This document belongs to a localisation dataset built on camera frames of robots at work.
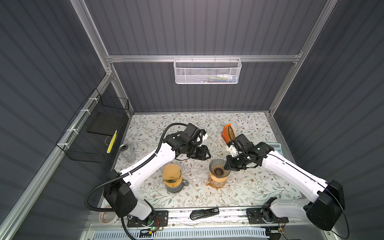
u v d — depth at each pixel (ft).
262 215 2.24
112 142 2.35
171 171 2.47
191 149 2.05
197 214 2.29
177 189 2.60
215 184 2.76
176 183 2.47
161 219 2.37
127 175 1.39
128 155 2.84
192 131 1.93
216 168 2.57
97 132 2.39
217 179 2.53
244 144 2.00
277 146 3.20
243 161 2.10
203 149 2.16
